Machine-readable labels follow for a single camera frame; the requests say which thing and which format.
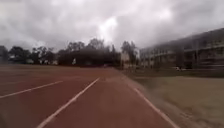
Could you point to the red running track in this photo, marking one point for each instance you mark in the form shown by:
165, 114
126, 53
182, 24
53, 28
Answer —
103, 110

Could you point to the row of trees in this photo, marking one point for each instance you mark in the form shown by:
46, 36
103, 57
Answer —
86, 55

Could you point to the dry grass field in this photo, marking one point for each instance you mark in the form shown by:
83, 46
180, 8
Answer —
193, 95

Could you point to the small white building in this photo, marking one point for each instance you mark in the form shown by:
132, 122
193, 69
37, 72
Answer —
125, 59

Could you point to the long multi-storey building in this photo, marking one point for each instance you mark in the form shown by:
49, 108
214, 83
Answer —
200, 50

